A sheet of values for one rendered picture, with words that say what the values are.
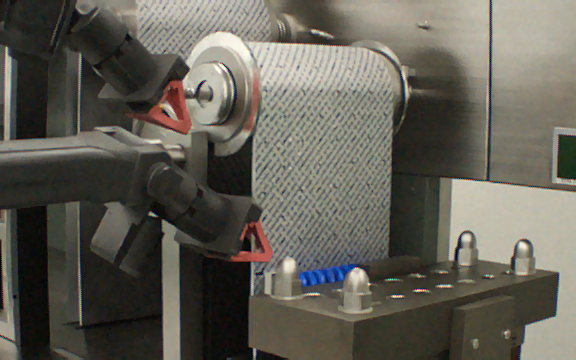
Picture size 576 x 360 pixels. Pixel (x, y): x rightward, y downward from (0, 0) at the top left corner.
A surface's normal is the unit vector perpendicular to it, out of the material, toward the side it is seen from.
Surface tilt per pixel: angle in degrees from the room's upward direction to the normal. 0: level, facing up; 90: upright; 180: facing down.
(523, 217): 90
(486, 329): 90
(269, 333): 90
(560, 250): 90
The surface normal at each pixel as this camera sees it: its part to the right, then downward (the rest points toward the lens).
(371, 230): 0.68, 0.09
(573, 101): -0.73, 0.06
